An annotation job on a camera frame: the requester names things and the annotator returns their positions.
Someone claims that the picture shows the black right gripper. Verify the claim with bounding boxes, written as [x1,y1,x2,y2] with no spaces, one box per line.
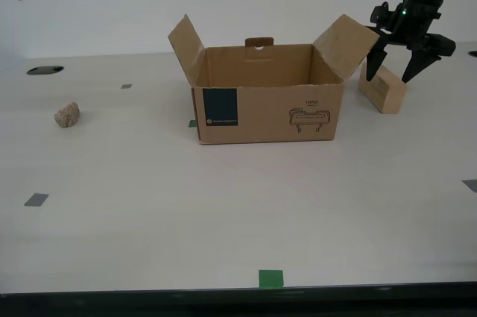
[364,0,457,84]

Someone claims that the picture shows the light wooden block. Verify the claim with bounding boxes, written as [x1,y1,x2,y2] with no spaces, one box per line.
[357,61,408,115]

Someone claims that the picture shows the brown cardboard box flaps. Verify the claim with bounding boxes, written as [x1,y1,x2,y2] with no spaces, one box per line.
[167,13,380,145]

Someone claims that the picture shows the small beige rock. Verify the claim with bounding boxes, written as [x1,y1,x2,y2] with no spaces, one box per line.
[54,101,81,128]

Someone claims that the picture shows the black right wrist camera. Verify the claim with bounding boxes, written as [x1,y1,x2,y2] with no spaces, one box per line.
[370,1,391,26]

